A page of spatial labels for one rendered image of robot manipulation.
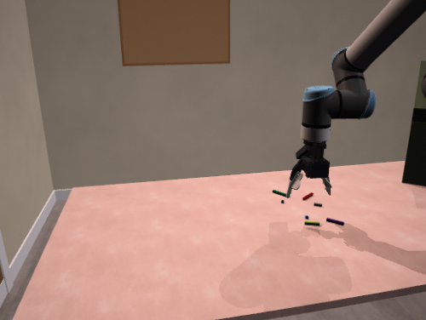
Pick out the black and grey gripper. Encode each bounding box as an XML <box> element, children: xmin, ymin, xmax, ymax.
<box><xmin>286</xmin><ymin>140</ymin><xmax>332</xmax><ymax>198</ymax></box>

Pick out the purple rod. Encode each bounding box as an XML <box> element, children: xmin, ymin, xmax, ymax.
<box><xmin>326</xmin><ymin>218</ymin><xmax>344</xmax><ymax>226</ymax></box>

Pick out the lime green rod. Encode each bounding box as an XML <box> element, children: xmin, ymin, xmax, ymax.
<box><xmin>304</xmin><ymin>221</ymin><xmax>320</xmax><ymax>226</ymax></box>

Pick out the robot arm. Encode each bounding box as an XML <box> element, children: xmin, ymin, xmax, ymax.
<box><xmin>301</xmin><ymin>0</ymin><xmax>426</xmax><ymax>143</ymax></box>

